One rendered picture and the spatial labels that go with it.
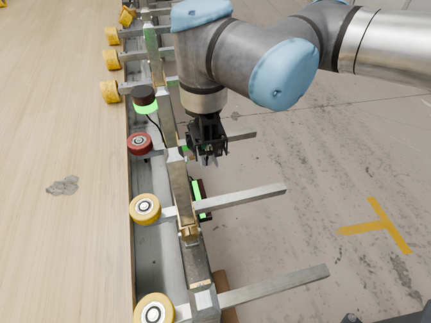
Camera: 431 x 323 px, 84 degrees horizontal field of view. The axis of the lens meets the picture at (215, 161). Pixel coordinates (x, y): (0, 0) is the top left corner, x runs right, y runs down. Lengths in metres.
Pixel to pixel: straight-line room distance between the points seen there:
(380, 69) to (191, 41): 0.26
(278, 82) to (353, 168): 1.87
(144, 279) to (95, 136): 0.50
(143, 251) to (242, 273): 0.75
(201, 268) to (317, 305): 0.91
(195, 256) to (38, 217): 0.44
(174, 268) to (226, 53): 0.71
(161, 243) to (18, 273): 0.41
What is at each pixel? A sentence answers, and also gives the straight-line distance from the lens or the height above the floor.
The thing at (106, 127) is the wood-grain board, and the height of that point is 0.90.
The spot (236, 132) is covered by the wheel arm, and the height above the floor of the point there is 0.86.
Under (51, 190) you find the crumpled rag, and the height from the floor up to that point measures 0.91.
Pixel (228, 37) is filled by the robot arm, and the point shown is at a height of 1.33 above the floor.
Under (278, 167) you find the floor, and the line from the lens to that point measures 1.93.
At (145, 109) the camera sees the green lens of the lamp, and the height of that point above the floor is 1.07.
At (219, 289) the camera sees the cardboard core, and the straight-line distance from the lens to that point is 1.41.
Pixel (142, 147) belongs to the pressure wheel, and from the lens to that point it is 0.79.
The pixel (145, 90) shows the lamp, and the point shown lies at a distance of 0.66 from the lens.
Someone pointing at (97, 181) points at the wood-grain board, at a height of 0.90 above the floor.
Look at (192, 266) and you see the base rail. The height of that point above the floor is 0.70.
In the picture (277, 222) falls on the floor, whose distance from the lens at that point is 1.67.
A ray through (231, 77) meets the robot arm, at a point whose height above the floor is 1.29.
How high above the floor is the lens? 1.46
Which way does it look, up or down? 50 degrees down
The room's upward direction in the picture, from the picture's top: straight up
